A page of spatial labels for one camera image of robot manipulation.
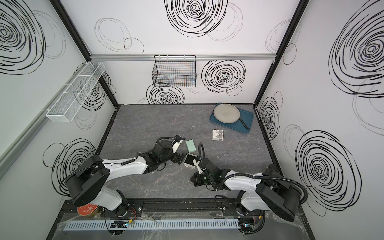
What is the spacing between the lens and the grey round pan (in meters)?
1.11

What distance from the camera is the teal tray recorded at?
3.52 ft

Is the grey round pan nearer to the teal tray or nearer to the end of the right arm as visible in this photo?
the teal tray
